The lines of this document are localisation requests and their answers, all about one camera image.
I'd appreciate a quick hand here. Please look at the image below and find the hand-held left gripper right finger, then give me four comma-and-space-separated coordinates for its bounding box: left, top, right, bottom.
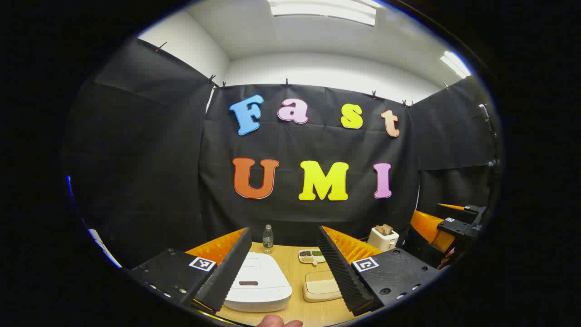
316, 225, 442, 317

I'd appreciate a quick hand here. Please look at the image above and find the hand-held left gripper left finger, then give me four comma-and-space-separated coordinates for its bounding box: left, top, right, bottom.
128, 226, 253, 314

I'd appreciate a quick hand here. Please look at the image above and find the clear container of rice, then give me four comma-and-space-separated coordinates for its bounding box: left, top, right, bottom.
303, 271, 343, 302

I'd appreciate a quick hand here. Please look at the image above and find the white rice cooker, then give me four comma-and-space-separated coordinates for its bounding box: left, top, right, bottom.
224, 253, 292, 312

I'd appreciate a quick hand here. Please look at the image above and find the white divided grain dish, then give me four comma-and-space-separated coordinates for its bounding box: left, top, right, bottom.
298, 249, 326, 265

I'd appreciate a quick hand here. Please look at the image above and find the white toaster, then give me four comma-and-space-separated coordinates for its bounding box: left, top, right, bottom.
367, 226, 400, 253

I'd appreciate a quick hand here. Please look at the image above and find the small ceiling light panel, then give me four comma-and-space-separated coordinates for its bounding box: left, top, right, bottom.
439, 51, 473, 79

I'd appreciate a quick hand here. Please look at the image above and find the black backdrop cloth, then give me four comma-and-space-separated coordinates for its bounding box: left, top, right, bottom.
64, 39, 500, 268

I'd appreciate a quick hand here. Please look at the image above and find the large ceiling light panel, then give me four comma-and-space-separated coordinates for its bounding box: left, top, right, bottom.
268, 0, 377, 26

